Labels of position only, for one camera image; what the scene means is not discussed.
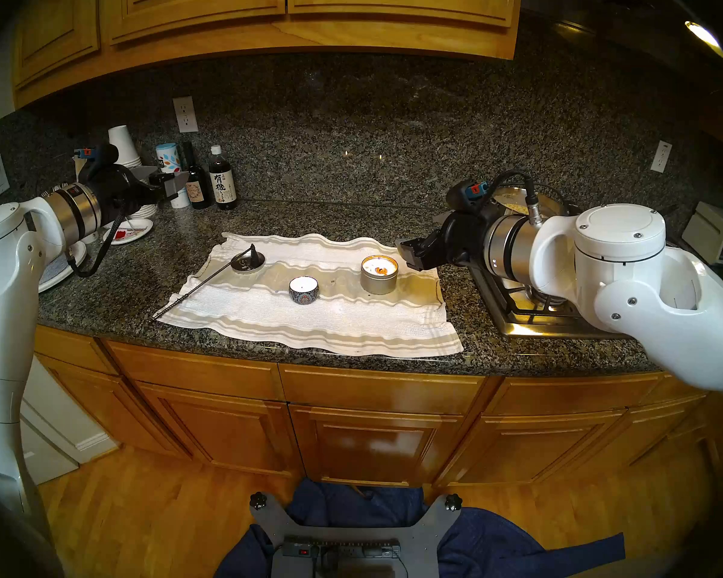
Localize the stainless steel pot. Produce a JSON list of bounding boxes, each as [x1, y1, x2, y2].
[[494, 185, 570, 217]]

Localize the white outlet near bottles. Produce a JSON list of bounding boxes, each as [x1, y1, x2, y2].
[[173, 96, 199, 133]]

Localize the white salt canister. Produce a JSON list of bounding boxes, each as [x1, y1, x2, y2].
[[155, 143, 190, 209]]

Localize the small white plate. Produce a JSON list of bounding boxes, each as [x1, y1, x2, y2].
[[101, 217, 154, 245]]

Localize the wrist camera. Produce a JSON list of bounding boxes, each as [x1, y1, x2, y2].
[[72, 144, 120, 165], [446, 179, 498, 216]]

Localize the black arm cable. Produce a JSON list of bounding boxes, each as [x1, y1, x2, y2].
[[488, 170, 546, 228], [65, 210, 127, 278]]

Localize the gas stove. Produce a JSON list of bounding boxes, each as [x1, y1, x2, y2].
[[467, 216, 706, 341]]

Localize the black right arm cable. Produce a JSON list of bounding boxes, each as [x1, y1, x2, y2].
[[488, 170, 546, 228]]

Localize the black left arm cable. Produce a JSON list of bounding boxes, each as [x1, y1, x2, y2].
[[65, 210, 127, 278]]

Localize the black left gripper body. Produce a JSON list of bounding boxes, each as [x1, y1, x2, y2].
[[87, 161, 166, 225]]

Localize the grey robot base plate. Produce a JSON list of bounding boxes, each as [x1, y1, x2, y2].
[[249, 493, 463, 578]]

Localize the range hood light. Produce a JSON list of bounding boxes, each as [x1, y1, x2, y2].
[[684, 20, 723, 63]]

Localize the black long-handled candle snuffer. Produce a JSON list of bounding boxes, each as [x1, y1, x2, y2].
[[151, 244, 267, 325]]

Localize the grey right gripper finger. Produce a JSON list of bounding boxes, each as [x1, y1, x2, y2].
[[402, 249, 440, 272], [398, 234, 440, 255]]

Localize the dark blue cloth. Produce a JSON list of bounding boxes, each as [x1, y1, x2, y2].
[[214, 477, 626, 578]]

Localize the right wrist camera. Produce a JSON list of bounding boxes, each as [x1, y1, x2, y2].
[[446, 179, 498, 216]]

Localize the wooden cabinets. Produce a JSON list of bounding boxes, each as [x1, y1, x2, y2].
[[33, 324, 723, 493], [12, 0, 522, 109]]

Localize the white box appliance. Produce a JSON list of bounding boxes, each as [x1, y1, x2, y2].
[[681, 200, 723, 266]]

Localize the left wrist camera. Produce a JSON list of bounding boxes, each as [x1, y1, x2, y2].
[[72, 144, 120, 165]]

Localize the white beige striped towel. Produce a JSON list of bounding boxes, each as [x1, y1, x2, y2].
[[155, 232, 465, 359]]

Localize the wooden lower cabinets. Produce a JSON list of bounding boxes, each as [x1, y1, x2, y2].
[[33, 324, 723, 493]]

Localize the silver tin candle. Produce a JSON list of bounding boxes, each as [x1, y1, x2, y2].
[[360, 255, 399, 296]]

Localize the dark range hood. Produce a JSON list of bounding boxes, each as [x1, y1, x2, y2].
[[521, 0, 723, 72]]

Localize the tall stack paper cups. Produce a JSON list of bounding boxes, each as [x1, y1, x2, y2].
[[107, 125, 157, 219]]

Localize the blue patterned bowl candle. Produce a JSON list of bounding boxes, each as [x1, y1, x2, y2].
[[289, 276, 320, 305]]

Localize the dark bottle tan label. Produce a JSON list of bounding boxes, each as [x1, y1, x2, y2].
[[181, 141, 211, 210]]

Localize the small round metal dish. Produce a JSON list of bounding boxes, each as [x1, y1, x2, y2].
[[230, 250, 267, 274]]

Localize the wooden upper cabinets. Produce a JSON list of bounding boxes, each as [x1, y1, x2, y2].
[[12, 0, 522, 109]]

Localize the soy sauce bottle white label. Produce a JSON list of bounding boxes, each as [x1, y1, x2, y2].
[[208, 145, 239, 211]]

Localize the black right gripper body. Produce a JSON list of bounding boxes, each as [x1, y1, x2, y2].
[[437, 207, 497, 268]]

